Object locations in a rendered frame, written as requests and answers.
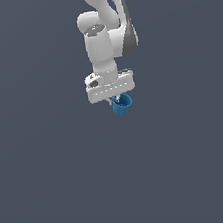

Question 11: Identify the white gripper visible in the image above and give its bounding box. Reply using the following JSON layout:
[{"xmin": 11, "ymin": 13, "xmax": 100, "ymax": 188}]
[{"xmin": 83, "ymin": 67, "xmax": 138, "ymax": 110}]

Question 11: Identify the blue cup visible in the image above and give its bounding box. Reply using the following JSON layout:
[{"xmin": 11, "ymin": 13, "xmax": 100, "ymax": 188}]
[{"xmin": 110, "ymin": 91, "xmax": 135, "ymax": 119}]

